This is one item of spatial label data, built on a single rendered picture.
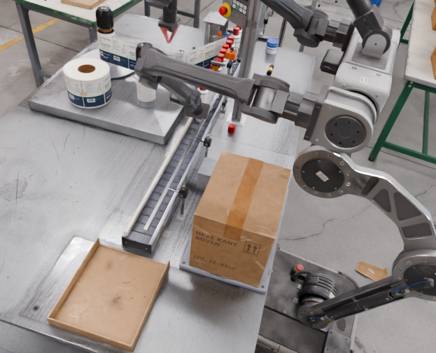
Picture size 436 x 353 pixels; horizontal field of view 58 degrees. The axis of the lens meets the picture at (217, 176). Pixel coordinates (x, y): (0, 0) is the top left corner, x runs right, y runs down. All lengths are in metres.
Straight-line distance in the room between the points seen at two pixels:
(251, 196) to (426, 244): 0.61
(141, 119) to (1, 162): 0.60
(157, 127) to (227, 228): 0.80
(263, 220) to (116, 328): 0.53
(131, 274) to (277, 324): 0.87
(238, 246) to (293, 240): 1.42
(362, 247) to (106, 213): 1.74
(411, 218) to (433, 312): 1.33
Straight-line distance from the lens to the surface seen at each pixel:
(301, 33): 1.40
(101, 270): 1.36
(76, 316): 1.30
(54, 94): 2.04
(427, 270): 1.51
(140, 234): 1.37
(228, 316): 1.29
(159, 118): 1.84
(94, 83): 1.85
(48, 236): 1.48
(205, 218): 1.12
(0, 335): 2.04
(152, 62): 1.10
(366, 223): 2.85
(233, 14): 1.75
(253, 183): 1.23
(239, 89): 1.01
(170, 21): 1.72
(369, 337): 2.40
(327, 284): 1.94
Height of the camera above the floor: 1.98
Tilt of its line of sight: 45 degrees down
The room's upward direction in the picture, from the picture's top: 8 degrees clockwise
